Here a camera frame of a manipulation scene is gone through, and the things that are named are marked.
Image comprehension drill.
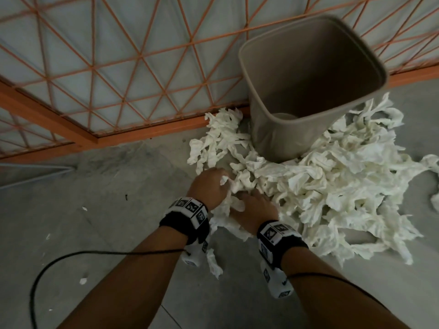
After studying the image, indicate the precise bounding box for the black wristband with marker camera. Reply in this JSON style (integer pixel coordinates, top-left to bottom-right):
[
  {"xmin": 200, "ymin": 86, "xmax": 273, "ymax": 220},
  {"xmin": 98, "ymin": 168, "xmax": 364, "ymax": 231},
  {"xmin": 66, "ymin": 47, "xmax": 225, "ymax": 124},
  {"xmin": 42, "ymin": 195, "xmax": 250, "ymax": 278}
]
[
  {"xmin": 256, "ymin": 220, "xmax": 309, "ymax": 299},
  {"xmin": 159, "ymin": 197, "xmax": 211, "ymax": 268}
]

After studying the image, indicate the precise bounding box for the person's right hand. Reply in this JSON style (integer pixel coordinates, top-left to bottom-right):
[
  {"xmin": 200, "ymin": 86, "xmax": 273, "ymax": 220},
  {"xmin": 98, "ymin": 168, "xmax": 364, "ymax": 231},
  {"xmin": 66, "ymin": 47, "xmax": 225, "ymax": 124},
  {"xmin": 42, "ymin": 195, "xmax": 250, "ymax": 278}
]
[{"xmin": 236, "ymin": 190, "xmax": 280, "ymax": 236}]

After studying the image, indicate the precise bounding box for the white tissue piece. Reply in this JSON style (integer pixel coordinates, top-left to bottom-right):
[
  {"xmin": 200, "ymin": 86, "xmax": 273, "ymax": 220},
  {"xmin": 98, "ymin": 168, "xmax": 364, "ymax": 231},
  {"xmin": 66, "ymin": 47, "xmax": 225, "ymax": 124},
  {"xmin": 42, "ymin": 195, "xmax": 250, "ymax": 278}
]
[{"xmin": 219, "ymin": 175, "xmax": 249, "ymax": 213}]

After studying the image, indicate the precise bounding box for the beige plastic waste bin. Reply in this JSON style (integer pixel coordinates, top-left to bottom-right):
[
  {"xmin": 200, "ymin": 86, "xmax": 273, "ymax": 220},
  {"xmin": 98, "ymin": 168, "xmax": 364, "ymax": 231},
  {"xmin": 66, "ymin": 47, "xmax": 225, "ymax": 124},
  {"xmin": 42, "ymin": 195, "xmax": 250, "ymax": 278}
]
[{"xmin": 238, "ymin": 14, "xmax": 389, "ymax": 163}]

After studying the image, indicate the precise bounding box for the pile of crumpled white tissues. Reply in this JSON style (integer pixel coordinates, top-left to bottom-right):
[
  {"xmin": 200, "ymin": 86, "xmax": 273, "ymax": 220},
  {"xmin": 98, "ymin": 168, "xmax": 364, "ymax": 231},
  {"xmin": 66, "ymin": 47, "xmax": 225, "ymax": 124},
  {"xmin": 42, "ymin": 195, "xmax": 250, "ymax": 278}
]
[{"xmin": 187, "ymin": 92, "xmax": 439, "ymax": 266}]

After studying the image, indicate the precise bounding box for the thin black cable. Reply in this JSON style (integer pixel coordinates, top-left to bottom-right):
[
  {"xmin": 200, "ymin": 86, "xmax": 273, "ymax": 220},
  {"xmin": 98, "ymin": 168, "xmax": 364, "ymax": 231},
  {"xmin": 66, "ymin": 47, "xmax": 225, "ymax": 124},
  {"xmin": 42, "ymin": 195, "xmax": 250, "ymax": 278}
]
[{"xmin": 29, "ymin": 249, "xmax": 191, "ymax": 329}]

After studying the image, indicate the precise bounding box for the person's left forearm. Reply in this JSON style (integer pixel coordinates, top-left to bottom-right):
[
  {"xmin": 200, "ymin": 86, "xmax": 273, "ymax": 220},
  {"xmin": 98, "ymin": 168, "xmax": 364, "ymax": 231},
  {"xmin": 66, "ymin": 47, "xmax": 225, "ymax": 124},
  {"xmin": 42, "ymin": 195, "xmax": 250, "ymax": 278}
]
[{"xmin": 56, "ymin": 225, "xmax": 189, "ymax": 329}]

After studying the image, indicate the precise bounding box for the person's right forearm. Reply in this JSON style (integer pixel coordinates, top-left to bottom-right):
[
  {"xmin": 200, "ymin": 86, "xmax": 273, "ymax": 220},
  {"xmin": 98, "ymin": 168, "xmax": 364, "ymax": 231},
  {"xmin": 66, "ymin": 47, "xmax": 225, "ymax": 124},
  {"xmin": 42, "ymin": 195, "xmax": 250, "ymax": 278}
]
[{"xmin": 282, "ymin": 247, "xmax": 420, "ymax": 329}]

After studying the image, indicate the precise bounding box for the orange metal lattice fence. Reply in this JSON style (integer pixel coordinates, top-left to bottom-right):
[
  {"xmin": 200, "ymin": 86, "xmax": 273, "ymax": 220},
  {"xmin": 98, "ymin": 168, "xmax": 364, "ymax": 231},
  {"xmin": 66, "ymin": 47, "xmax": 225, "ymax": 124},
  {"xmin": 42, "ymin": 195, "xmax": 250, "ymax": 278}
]
[{"xmin": 0, "ymin": 0, "xmax": 439, "ymax": 164}]

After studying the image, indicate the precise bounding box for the person's left hand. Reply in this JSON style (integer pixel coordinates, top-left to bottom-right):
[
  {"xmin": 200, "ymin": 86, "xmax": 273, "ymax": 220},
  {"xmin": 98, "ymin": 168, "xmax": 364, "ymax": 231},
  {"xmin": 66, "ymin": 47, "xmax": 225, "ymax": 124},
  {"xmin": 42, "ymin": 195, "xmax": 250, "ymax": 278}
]
[{"xmin": 187, "ymin": 168, "xmax": 234, "ymax": 212}]

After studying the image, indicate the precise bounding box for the torn white tissue strip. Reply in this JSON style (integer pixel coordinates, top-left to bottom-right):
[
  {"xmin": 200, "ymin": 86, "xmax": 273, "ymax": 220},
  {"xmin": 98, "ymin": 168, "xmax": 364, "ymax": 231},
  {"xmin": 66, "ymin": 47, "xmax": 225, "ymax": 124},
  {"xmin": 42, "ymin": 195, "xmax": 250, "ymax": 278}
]
[{"xmin": 206, "ymin": 248, "xmax": 224, "ymax": 280}]

